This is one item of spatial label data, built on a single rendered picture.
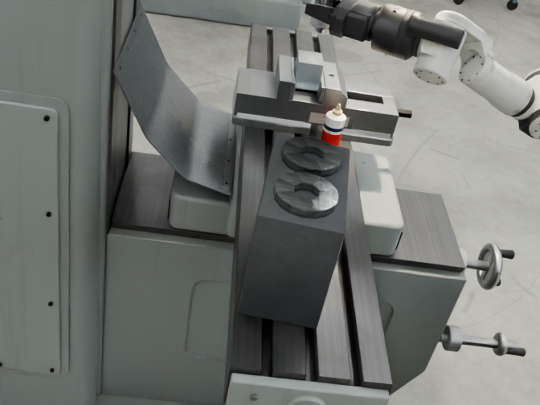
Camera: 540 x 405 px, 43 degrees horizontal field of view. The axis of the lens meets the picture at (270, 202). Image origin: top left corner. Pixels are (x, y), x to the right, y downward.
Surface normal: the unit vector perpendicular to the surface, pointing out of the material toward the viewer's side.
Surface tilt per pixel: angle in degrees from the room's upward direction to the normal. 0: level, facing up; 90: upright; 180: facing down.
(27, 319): 88
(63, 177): 88
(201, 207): 90
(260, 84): 0
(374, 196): 0
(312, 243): 90
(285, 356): 0
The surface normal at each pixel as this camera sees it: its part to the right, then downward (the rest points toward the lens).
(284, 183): 0.17, -0.79
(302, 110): 0.00, 0.60
